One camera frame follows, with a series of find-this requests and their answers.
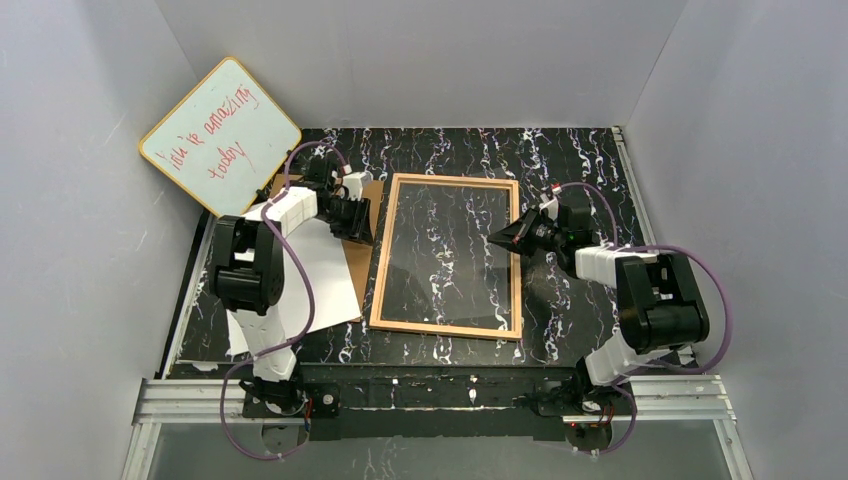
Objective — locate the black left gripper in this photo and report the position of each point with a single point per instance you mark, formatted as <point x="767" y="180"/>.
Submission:
<point x="354" y="216"/>

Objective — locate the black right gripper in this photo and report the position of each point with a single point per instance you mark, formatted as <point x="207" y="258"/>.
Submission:
<point x="535" y="234"/>

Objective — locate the brown frame backing board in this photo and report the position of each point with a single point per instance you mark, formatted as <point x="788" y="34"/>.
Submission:
<point x="364" y="258"/>

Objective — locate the printed colour photo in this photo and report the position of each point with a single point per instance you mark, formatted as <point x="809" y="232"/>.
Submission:
<point x="290" y="213"/>

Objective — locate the clear frame glass sheet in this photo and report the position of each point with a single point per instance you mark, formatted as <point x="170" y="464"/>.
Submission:
<point x="441" y="270"/>

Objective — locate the wooden picture frame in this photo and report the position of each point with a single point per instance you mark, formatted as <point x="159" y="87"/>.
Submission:
<point x="375" y="321"/>

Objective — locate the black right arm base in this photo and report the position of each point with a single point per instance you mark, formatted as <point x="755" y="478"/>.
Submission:
<point x="600" y="404"/>

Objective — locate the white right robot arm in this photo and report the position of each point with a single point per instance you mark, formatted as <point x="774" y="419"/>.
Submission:
<point x="659" y="303"/>

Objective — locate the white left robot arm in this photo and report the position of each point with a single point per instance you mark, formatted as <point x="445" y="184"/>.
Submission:
<point x="279" y="269"/>

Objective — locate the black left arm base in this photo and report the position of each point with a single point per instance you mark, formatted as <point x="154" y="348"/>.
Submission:
<point x="289" y="399"/>

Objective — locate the yellow-edged whiteboard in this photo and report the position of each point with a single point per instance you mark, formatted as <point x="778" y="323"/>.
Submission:
<point x="224" y="141"/>

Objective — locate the aluminium mounting rail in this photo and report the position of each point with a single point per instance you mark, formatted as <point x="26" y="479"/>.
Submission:
<point x="207" y="401"/>

